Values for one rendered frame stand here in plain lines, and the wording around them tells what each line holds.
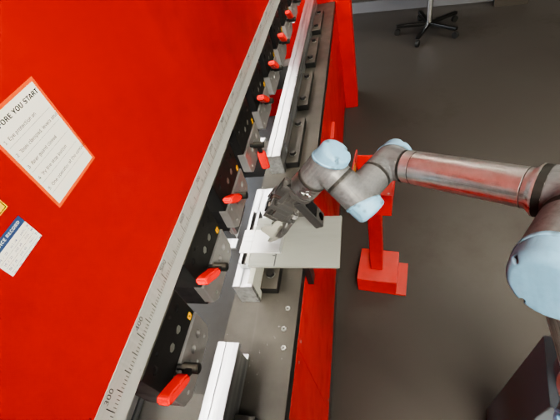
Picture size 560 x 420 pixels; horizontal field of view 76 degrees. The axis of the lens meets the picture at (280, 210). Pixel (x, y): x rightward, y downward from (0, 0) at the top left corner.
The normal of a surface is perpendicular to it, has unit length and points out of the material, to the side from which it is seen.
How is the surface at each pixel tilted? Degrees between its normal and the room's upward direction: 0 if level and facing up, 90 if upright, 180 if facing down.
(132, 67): 90
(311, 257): 0
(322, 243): 0
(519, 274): 83
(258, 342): 0
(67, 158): 90
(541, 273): 84
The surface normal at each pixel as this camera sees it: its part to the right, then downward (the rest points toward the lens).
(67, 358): 0.96, -0.04
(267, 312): -0.22, -0.65
